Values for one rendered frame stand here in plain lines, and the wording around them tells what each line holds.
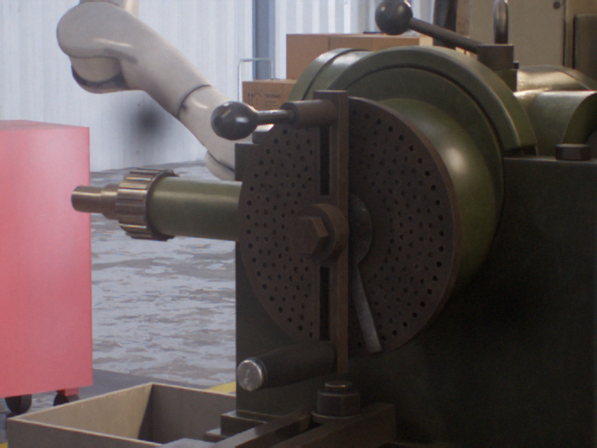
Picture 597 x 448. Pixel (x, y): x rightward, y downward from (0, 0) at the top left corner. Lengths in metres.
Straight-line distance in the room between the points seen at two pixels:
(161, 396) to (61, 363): 1.99
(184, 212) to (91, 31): 1.02
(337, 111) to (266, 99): 8.90
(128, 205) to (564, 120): 0.34
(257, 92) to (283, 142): 8.89
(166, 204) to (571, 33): 0.45
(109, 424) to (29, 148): 2.04
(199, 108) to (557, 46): 0.74
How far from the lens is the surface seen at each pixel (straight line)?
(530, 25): 1.74
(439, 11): 1.95
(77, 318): 5.86
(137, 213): 1.48
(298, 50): 10.56
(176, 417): 3.86
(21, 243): 5.74
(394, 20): 1.46
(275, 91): 10.16
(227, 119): 1.22
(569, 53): 1.73
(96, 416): 3.77
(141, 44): 2.44
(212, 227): 1.44
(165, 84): 2.40
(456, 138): 1.36
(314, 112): 1.29
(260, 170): 1.38
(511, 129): 1.36
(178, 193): 1.46
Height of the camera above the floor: 1.34
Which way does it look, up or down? 7 degrees down
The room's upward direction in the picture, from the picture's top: straight up
